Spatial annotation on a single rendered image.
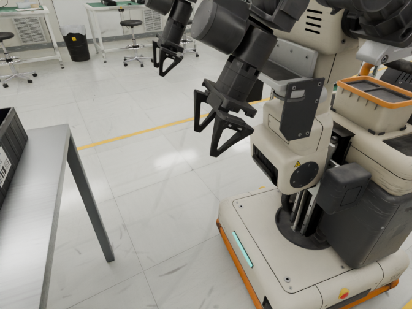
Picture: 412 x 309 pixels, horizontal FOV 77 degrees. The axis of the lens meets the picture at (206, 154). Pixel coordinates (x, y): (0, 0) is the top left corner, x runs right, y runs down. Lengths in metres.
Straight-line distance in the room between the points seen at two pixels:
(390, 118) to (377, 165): 0.16
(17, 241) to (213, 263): 1.01
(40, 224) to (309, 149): 0.71
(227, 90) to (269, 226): 0.94
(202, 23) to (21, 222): 0.56
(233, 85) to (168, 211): 1.35
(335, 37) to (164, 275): 1.24
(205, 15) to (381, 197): 0.79
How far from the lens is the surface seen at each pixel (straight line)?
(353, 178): 0.88
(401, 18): 0.57
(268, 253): 1.19
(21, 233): 0.68
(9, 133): 0.90
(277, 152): 0.81
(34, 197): 0.76
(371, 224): 1.05
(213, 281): 1.42
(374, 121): 0.99
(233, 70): 0.42
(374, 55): 0.59
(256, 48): 0.41
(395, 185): 0.94
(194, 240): 1.55
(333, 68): 0.76
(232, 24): 0.39
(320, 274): 1.20
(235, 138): 0.42
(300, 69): 0.70
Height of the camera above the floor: 1.25
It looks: 36 degrees down
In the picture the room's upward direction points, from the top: straight up
